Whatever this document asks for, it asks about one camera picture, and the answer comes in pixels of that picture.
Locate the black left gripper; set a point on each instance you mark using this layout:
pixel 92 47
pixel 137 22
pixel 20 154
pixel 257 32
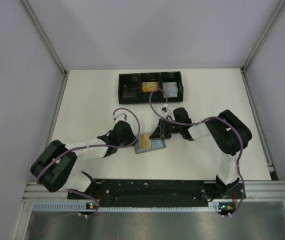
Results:
pixel 126 136

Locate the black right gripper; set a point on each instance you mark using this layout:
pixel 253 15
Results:
pixel 160 129

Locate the grey card holder wallet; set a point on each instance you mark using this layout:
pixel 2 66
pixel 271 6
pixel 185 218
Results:
pixel 157 144

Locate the gold credit card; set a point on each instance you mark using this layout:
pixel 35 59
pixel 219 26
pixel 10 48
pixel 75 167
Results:
pixel 145 141

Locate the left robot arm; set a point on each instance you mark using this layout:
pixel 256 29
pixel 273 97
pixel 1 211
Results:
pixel 60 166

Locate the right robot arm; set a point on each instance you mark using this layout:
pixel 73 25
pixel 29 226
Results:
pixel 229 133

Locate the dark cards in bin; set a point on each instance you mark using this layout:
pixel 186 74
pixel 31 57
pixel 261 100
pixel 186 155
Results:
pixel 129 92

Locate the silver cards in bin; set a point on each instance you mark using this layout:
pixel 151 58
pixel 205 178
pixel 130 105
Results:
pixel 171 89

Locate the gold cards in bin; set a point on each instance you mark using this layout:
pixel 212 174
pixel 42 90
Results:
pixel 150 86

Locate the black right storage bin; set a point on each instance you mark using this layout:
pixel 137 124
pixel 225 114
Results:
pixel 173 76

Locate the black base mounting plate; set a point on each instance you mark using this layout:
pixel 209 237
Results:
pixel 144 193

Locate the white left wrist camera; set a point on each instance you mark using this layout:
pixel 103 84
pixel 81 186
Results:
pixel 120 117

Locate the grey slotted cable duct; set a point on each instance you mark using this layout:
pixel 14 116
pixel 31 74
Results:
pixel 86 207

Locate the aluminium front frame rail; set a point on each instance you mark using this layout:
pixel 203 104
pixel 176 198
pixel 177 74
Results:
pixel 255 191

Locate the aluminium right frame post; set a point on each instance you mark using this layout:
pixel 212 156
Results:
pixel 280 7

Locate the aluminium frame post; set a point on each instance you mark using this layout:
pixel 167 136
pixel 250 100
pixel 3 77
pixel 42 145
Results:
pixel 43 36
pixel 280 7

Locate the aluminium left frame post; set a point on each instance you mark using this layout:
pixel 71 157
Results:
pixel 43 36

